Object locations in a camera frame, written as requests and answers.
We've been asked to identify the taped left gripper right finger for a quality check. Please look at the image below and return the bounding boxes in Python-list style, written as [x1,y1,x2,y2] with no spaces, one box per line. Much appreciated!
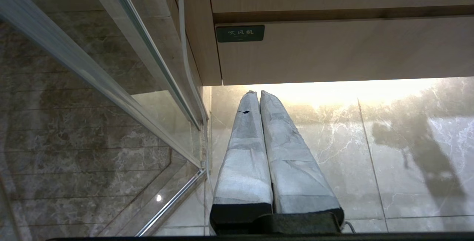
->
[260,90,345,231]

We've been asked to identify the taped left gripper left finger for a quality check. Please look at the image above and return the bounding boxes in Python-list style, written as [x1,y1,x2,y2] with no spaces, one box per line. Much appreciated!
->
[209,91,274,234]

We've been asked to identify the light wooden vanity drawer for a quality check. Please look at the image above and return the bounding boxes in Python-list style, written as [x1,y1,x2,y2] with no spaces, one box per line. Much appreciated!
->
[215,14,474,86]

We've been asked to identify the green label sign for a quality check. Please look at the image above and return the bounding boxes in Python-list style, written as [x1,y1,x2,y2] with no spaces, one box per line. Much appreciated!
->
[216,25,266,43]

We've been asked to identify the clear glass shower panel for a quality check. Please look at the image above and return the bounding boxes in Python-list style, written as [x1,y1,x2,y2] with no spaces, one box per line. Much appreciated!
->
[0,0,210,241]

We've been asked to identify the aluminium glass door bar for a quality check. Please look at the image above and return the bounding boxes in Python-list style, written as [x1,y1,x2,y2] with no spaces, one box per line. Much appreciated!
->
[0,0,203,168]

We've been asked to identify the chrome floor rail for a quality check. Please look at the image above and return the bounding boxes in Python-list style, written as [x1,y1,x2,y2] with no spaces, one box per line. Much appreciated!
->
[135,169,208,237]

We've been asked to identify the aluminium shower track rail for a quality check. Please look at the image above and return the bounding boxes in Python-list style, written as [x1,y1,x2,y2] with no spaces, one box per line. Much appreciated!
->
[80,0,211,130]

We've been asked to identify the thin white cable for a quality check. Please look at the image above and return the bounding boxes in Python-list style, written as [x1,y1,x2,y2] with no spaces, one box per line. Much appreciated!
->
[172,0,215,197]

